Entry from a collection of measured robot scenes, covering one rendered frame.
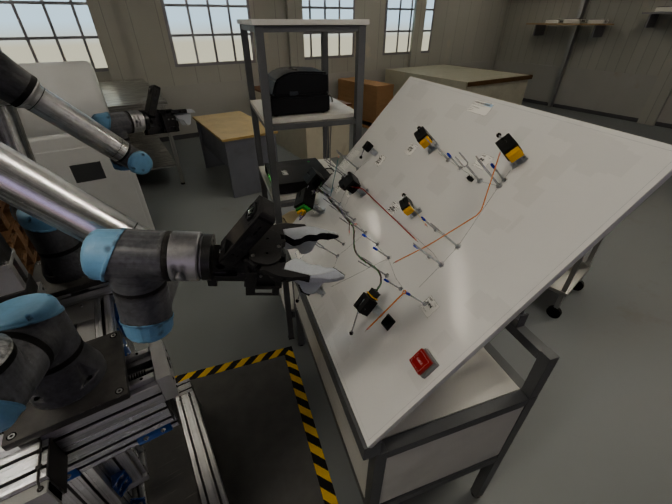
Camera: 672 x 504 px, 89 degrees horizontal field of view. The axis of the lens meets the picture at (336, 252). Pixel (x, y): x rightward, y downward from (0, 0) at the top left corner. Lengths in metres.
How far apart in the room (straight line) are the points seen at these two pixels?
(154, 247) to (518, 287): 0.79
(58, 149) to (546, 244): 3.44
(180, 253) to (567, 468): 2.13
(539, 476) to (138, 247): 2.07
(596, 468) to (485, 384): 1.12
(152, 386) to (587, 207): 1.13
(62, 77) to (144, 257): 3.26
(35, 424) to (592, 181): 1.34
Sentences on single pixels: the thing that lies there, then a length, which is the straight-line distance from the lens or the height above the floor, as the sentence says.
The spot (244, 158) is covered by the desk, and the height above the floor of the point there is 0.47.
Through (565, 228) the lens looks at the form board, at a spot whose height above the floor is 1.44.
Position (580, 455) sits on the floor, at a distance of 2.39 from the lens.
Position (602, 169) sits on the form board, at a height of 1.55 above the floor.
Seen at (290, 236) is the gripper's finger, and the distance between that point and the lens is 0.55.
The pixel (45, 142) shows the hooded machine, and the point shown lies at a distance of 3.62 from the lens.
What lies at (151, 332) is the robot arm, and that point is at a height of 1.44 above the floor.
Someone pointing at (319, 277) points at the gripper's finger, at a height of 1.54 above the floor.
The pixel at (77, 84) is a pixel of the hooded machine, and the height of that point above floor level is 1.42.
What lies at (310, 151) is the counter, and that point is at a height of 0.17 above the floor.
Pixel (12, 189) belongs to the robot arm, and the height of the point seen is 1.64.
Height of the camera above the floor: 1.85
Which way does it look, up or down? 34 degrees down
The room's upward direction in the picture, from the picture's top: straight up
